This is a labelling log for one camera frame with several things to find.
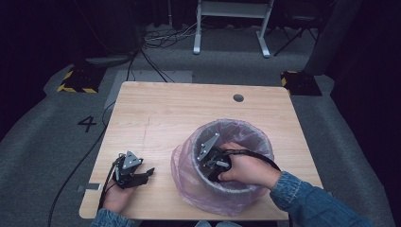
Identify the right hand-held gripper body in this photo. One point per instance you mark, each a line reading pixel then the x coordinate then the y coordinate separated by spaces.
pixel 208 146

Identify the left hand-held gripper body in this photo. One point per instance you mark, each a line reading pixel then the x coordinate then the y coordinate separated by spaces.
pixel 130 162

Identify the pink plastic bag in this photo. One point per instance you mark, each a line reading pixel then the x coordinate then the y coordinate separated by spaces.
pixel 195 195

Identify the person's left hand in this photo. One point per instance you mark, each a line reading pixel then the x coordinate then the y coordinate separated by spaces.
pixel 115 198

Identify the person's right hand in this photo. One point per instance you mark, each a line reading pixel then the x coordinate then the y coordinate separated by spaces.
pixel 249 170

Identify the person's jeans knees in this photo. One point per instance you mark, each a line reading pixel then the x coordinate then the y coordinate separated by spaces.
pixel 203 224

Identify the black yellow striped floor base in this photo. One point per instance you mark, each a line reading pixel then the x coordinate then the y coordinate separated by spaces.
pixel 82 78
pixel 301 82

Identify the white metal stand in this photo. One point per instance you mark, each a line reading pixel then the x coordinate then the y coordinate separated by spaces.
pixel 197 34

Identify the dark equipment stand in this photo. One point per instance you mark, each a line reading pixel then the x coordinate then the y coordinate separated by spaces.
pixel 110 28

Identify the dark tripod legs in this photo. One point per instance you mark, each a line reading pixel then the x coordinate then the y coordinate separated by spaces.
pixel 291 39

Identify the grey slanted column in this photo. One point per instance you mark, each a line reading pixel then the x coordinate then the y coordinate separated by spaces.
pixel 329 41

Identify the grey table edge bracket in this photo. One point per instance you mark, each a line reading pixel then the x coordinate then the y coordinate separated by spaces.
pixel 90 187

